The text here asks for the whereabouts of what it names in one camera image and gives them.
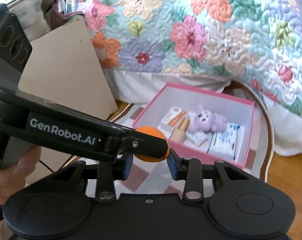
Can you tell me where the person's left hand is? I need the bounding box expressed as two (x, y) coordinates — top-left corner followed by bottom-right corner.
(0, 146), (42, 205)

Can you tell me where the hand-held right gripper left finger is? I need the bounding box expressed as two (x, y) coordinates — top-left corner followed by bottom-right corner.
(50, 152), (134, 202)

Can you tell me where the grey fabric bag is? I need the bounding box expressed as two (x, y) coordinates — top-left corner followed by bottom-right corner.
(7, 0), (59, 42)

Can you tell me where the orange ball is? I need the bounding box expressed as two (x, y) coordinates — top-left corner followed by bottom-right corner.
(133, 126), (170, 163)

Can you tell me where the beige cardboard panel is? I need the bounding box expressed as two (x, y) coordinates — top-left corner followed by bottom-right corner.
(18, 17), (119, 178)

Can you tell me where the pink cardboard box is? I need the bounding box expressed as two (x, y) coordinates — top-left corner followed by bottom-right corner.
(133, 82), (255, 169)

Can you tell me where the small white sachet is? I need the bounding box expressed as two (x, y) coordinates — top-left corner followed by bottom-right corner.
(188, 132), (208, 146)

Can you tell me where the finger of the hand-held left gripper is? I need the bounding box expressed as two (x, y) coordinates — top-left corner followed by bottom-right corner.
(100, 129), (169, 163)

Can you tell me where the orange and white carton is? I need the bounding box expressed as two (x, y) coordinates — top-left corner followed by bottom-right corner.
(161, 107), (189, 130)

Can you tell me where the floral quilt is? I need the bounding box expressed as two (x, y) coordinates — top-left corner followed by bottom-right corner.
(83, 0), (302, 123)

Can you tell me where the white tissue packet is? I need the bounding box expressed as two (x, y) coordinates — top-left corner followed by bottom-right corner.
(207, 129), (238, 161)

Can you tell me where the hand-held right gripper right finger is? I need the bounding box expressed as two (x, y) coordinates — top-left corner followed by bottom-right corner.
(167, 150), (252, 201)

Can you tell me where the blue and white wipes packet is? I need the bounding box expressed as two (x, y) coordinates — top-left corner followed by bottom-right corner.
(224, 122), (239, 137)

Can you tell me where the purple plush toy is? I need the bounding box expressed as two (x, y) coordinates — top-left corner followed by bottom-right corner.
(188, 105), (228, 133)

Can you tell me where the black cable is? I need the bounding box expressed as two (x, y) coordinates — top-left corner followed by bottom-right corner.
(40, 159), (75, 173)

